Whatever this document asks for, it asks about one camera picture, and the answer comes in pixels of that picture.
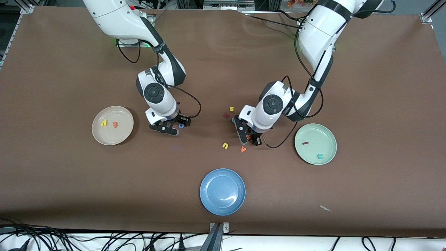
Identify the grey metal camera mount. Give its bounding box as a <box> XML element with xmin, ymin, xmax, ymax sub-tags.
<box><xmin>200</xmin><ymin>222</ymin><xmax>230</xmax><ymax>251</ymax></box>

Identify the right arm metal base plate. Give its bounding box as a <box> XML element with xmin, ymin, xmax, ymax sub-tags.
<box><xmin>116</xmin><ymin>38</ymin><xmax>151</xmax><ymax>47</ymax></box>

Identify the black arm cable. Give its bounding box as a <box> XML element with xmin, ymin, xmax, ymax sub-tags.
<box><xmin>117</xmin><ymin>38</ymin><xmax>202</xmax><ymax>119</ymax></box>
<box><xmin>261</xmin><ymin>0</ymin><xmax>396</xmax><ymax>149</ymax></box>

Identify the brown round plate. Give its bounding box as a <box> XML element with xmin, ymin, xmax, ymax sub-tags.
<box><xmin>92</xmin><ymin>106</ymin><xmax>134</xmax><ymax>146</ymax></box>

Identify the black cable on table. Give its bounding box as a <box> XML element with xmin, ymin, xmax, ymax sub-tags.
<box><xmin>248</xmin><ymin>15</ymin><xmax>303</xmax><ymax>29</ymax></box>
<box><xmin>277</xmin><ymin>10</ymin><xmax>303</xmax><ymax>22</ymax></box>

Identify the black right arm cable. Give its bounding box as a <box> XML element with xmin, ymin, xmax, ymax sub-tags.
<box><xmin>117</xmin><ymin>38</ymin><xmax>202</xmax><ymax>119</ymax></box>

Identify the aluminium frame rail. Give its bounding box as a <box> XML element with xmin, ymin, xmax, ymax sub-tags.
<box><xmin>420</xmin><ymin>0</ymin><xmax>446</xmax><ymax>24</ymax></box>
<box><xmin>14</xmin><ymin>0</ymin><xmax>35</xmax><ymax>14</ymax></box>

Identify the blue round plate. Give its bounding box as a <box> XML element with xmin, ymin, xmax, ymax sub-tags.
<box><xmin>200</xmin><ymin>168</ymin><xmax>246</xmax><ymax>216</ymax></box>

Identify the grey metal box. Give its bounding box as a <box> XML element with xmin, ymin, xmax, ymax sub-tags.
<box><xmin>203</xmin><ymin>0</ymin><xmax>255</xmax><ymax>11</ymax></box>

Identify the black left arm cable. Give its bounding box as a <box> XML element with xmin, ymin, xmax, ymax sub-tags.
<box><xmin>261</xmin><ymin>0</ymin><xmax>396</xmax><ymax>149</ymax></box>

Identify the green round plate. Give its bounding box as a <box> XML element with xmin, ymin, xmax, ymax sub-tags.
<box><xmin>294</xmin><ymin>123</ymin><xmax>337</xmax><ymax>165</ymax></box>

